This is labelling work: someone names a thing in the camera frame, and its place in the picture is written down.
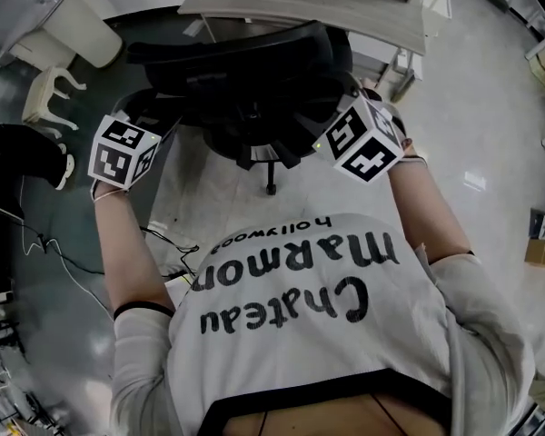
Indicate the person's left forearm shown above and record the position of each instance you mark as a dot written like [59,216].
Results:
[131,257]

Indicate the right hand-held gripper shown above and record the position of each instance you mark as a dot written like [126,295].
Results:
[363,148]

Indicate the white cylindrical bin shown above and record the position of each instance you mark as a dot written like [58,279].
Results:
[86,30]

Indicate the cream plastic stool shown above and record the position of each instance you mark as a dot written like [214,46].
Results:
[45,96]

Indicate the person's chest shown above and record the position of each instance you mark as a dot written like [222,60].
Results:
[327,418]

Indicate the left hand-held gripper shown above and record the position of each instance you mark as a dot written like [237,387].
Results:
[118,157]

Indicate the person's right forearm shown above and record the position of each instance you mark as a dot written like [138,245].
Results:
[427,216]

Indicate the white printed shirt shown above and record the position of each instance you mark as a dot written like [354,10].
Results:
[318,334]

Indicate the black office chair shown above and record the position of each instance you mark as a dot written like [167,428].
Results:
[236,75]

